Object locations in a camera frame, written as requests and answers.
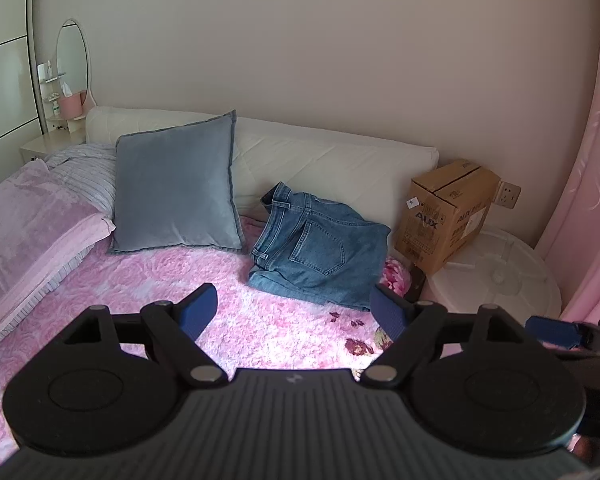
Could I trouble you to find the pink pillow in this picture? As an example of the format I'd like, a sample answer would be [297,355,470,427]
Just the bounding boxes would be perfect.
[0,159,117,356]

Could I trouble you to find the blue jeans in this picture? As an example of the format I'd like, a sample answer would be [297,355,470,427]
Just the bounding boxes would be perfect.
[246,182,392,311]

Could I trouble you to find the grey pillow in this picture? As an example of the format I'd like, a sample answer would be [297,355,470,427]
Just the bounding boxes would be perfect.
[106,109,246,256]

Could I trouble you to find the pink floral blanket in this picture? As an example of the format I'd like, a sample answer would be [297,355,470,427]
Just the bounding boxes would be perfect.
[0,212,416,471]

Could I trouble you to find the white tiered vanity shelf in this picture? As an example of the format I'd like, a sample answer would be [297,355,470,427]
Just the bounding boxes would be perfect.
[36,60,68,121]

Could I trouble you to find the white padded headboard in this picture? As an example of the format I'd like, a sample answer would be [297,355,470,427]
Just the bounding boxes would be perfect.
[85,106,440,248]

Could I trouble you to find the oval mirror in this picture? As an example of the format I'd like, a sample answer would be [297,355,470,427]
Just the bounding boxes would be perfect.
[55,19,97,108]

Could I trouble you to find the cream wardrobe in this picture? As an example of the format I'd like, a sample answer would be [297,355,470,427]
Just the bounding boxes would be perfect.
[0,0,48,166]

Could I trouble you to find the striped frilled pillow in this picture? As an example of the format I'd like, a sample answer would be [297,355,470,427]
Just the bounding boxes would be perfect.
[0,142,118,361]

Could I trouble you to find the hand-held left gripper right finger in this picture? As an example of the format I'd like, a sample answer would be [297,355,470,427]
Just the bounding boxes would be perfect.
[361,285,531,388]

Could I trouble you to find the pink tissue box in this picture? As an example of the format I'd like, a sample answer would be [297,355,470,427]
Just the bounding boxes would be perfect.
[60,84,87,121]

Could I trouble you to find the white round plastic table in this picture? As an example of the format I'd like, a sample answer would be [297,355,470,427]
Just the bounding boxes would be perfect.
[425,227,563,318]

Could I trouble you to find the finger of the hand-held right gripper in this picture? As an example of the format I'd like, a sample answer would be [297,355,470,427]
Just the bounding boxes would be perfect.
[525,316,588,351]

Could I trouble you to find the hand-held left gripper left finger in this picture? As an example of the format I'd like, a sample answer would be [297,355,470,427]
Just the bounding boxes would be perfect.
[60,282,229,388]

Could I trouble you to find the white wall socket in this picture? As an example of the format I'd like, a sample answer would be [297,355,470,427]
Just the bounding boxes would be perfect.
[492,180,522,209]

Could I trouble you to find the cardboard box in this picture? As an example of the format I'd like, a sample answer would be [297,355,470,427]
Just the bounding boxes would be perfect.
[394,159,503,276]

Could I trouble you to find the pink curtain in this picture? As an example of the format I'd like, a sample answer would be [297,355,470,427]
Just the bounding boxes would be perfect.
[532,0,600,323]

